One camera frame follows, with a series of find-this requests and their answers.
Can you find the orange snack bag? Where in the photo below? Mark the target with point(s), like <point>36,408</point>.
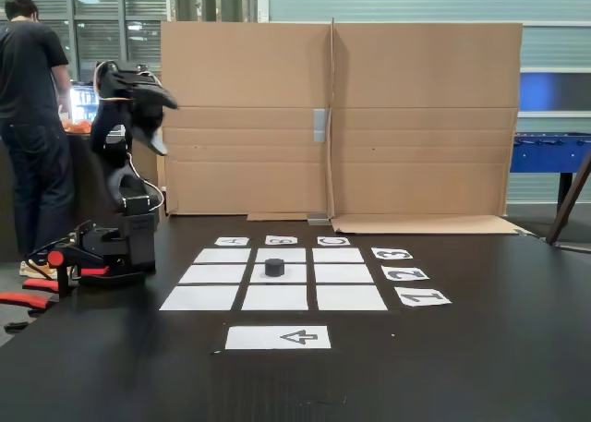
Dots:
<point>78,126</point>

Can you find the black mini fridge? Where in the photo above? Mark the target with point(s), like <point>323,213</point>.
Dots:
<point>82,101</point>

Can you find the brown cardboard panel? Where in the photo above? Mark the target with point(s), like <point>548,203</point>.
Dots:
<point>425,117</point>
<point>240,71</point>

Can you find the number 2 paper sheet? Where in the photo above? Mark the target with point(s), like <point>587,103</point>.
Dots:
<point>390,278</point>

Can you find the red black table clamp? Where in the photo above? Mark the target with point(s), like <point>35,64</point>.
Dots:
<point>55,258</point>

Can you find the number 3 paper sheet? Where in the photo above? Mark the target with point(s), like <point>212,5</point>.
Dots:
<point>376,257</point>

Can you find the red black office chair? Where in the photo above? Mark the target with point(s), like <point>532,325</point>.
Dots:
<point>27,299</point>

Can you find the grey tape strip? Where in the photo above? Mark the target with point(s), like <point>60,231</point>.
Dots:
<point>320,124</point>
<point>317,219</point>

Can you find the blue foosball table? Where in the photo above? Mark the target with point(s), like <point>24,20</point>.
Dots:
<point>545,156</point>

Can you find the letter B paper sheet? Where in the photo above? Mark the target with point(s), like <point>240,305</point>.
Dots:
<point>269,243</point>

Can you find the letter A paper sheet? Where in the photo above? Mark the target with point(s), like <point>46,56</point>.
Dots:
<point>219,243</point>

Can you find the white paper grid square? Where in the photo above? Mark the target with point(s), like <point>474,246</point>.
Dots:
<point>338,256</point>
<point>212,274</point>
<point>222,256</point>
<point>297,274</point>
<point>344,274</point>
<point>295,254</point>
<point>198,298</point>
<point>274,298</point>
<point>352,298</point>

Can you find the dark wooden easel leg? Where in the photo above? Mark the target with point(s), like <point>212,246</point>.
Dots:
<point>565,209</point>

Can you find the person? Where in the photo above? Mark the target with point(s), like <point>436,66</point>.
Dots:
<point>27,71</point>

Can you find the black round token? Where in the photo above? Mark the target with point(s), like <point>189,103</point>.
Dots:
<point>275,267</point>

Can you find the blue wall board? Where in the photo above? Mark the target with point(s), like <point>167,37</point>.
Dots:
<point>554,92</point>

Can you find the arrow paper sheet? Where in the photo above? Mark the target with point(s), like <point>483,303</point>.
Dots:
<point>251,338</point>

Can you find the letter C paper sheet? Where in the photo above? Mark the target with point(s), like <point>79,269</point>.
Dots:
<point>321,244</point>

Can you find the number 1 paper sheet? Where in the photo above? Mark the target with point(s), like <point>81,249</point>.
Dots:
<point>406,302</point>

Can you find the dark wooden counter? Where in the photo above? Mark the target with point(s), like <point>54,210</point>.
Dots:
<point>88,196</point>

